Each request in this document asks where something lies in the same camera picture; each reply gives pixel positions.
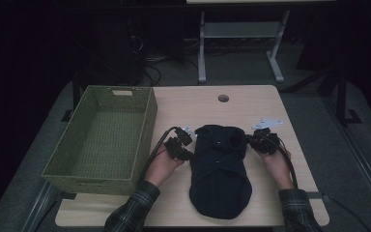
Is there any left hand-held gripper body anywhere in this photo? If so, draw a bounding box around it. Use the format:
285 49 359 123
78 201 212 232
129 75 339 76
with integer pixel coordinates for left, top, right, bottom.
163 126 197 160

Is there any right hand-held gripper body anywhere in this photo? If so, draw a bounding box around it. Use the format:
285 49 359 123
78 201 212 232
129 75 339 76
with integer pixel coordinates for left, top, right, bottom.
250 118 284 156

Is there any dark navy pet garment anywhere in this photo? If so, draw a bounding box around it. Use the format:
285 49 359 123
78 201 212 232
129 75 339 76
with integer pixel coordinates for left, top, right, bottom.
188 124 253 220

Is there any green woven basket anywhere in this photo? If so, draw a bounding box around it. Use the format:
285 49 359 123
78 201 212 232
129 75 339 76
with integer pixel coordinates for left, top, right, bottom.
42 85 158 196

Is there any person's left hand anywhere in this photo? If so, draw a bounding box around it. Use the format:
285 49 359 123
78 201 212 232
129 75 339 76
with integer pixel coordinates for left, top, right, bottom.
144 143 186 189

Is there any person's right hand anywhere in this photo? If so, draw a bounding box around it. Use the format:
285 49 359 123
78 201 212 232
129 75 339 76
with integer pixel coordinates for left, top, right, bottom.
258 149 296 191

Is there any black metal stand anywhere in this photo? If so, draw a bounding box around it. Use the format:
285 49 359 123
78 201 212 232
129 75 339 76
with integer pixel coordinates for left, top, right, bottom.
317 64 363 127

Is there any tangle of black floor cables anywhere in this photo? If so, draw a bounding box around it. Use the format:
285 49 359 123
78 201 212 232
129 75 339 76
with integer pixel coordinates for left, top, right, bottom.
131 35 201 87

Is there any black floor cable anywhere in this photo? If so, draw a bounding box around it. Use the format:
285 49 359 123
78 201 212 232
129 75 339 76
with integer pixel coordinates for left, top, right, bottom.
329 196 371 232

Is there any white metal desk frame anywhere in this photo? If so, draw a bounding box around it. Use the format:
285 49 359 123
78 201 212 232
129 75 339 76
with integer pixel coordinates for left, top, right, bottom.
197 9 291 84

